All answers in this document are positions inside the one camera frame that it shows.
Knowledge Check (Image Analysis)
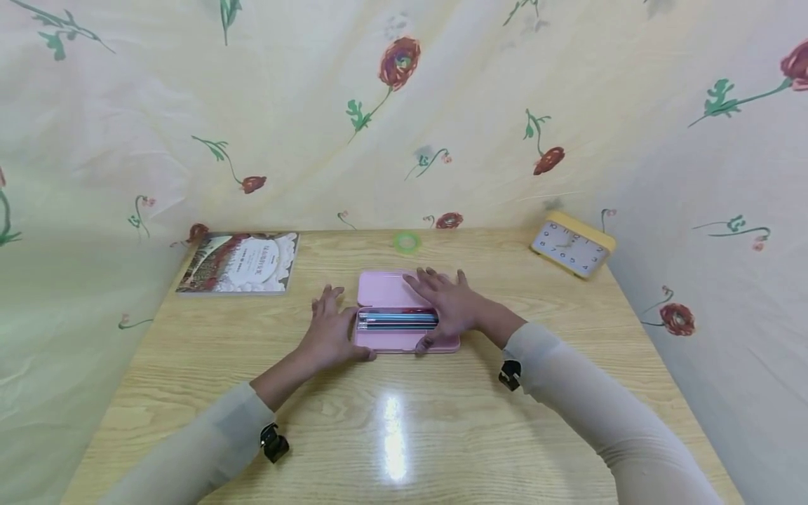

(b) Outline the person's right hand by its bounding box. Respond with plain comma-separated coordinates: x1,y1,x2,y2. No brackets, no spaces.
403,267,492,354

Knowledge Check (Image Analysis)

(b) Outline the person's left hand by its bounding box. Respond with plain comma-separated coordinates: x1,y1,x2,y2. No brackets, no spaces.
294,284,379,373

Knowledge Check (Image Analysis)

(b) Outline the pink pencil case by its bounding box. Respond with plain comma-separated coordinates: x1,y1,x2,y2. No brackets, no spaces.
352,270,461,354

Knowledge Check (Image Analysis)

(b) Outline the person's left forearm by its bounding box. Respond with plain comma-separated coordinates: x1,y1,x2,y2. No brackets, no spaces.
97,349,316,505

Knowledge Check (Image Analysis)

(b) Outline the person's right forearm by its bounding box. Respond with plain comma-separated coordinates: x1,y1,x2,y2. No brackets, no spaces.
473,302,725,505

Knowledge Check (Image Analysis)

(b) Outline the row of pens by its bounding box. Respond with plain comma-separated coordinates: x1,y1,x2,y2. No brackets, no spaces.
357,309,440,331

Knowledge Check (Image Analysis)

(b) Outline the black wrist band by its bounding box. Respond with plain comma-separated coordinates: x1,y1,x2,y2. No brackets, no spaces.
259,422,290,464
498,358,523,392

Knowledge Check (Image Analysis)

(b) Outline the book with illustrated cover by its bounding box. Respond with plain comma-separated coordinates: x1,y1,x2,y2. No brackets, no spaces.
175,232,300,295

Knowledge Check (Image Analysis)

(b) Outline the yellow alarm clock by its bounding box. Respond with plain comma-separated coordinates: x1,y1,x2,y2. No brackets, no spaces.
530,211,617,280

